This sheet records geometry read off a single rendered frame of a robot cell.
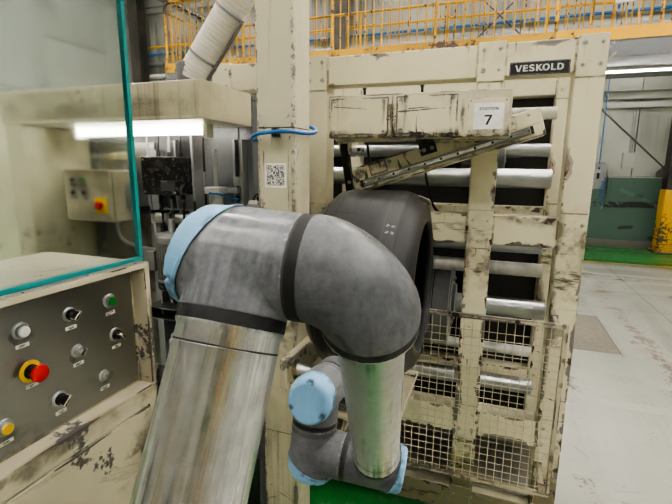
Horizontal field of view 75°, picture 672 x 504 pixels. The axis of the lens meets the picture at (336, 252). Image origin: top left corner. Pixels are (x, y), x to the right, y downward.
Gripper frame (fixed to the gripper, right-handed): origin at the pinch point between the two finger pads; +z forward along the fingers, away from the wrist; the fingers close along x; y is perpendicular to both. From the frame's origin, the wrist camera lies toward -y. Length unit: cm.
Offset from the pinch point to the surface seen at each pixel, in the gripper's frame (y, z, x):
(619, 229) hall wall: 52, 918, -277
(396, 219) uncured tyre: 38.1, 3.6, -6.7
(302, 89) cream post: 77, 15, 28
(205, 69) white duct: 94, 37, 80
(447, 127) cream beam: 69, 35, -15
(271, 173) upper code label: 51, 11, 35
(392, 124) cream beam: 71, 35, 3
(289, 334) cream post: -1.5, 18.2, 30.0
